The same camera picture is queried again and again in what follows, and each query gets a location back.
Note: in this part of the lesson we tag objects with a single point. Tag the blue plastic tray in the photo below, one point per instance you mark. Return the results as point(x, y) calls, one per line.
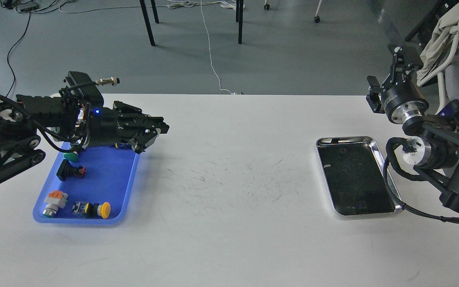
point(109, 178)

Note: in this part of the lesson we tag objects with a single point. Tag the white orange push button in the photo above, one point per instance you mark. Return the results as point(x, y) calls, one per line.
point(55, 200)

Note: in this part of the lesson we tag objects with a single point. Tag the black table leg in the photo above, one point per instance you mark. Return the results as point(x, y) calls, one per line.
point(239, 8)
point(147, 19)

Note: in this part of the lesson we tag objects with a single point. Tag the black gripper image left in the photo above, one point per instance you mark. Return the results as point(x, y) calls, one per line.
point(105, 127)

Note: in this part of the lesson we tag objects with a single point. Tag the black table leg right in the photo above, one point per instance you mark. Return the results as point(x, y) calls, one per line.
point(239, 8)

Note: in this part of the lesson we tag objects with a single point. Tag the red push button switch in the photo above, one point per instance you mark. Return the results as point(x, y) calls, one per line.
point(123, 146)

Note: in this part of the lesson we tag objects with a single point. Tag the black selector switch red base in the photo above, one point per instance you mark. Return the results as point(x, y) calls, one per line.
point(67, 170)

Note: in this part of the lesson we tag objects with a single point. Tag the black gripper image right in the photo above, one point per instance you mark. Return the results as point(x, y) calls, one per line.
point(403, 100)

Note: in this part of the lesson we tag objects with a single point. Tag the black table leg left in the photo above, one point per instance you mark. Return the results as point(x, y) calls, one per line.
point(147, 19)

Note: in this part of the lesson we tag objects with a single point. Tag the silver metal tray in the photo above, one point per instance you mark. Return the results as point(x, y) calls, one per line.
point(355, 180)

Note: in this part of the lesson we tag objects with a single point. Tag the beige cloth on chair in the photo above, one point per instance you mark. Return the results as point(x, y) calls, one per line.
point(442, 35)

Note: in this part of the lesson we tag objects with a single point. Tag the yellow mushroom push button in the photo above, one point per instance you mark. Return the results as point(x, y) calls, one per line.
point(91, 210)

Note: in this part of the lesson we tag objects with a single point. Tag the green push button switch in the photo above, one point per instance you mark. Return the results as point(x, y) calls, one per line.
point(72, 156)

